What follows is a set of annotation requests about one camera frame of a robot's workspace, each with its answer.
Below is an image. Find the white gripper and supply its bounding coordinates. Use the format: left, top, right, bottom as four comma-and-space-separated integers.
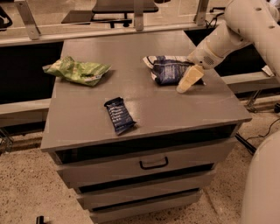
176, 38, 223, 94

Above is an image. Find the blue chip bag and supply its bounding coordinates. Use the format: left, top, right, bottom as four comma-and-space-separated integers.
143, 55, 193, 86

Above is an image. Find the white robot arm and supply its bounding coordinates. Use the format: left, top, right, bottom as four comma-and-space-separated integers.
177, 0, 280, 224

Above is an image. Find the green jalapeno chip bag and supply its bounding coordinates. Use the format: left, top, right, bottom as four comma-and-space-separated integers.
43, 56, 111, 87

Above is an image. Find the grey drawer cabinet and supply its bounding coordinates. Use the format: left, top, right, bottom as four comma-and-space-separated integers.
41, 31, 250, 224

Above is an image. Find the dark blue snack bar wrapper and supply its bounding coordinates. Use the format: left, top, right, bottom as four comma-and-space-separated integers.
104, 97, 136, 135

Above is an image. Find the black tripod leg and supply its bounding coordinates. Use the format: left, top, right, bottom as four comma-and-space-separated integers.
235, 133, 256, 155

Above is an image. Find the metal railing frame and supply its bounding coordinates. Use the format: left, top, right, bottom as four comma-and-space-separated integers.
0, 0, 228, 48

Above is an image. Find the black floor cable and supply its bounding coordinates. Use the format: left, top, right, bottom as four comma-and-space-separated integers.
245, 116, 280, 142

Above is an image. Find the black drawer handle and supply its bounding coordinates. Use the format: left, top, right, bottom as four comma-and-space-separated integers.
139, 157, 169, 171

